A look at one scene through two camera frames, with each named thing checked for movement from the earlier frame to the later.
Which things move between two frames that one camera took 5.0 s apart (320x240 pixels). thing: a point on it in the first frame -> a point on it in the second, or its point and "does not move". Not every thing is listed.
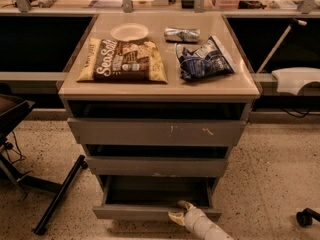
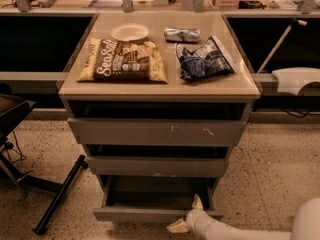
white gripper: (190, 217) -> (194, 218)
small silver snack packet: (182, 35) does not move
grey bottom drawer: (154, 197) does not move
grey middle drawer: (157, 167) does not move
